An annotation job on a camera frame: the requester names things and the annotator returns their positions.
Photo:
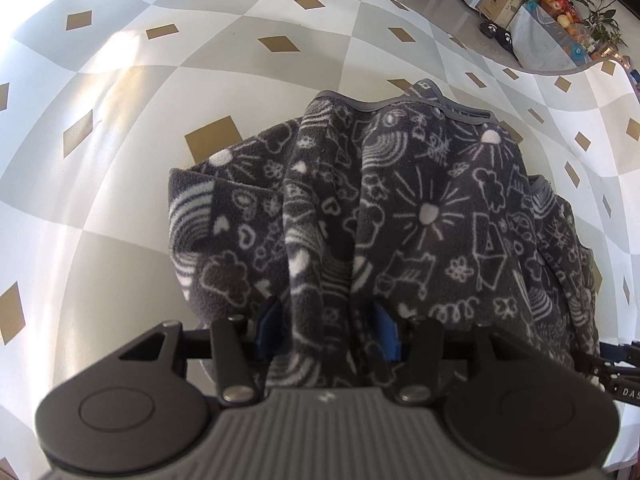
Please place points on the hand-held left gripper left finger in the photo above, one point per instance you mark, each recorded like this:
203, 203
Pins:
267, 325

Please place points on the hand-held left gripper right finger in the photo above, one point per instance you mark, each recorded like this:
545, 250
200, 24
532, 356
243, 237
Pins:
387, 330

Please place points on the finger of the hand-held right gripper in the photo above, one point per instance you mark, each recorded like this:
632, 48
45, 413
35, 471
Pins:
620, 360

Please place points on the grey doodle-print fleece jacket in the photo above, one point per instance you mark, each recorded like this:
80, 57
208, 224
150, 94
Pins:
400, 210

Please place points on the black slipper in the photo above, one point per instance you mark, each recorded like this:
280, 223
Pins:
505, 37
490, 27

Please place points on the side table with marbled cloth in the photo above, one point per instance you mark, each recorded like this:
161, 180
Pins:
540, 40

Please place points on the dark-leaved potted plant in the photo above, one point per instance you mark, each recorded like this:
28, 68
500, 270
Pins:
607, 25

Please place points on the fruit basket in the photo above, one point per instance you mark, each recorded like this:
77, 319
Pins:
565, 5

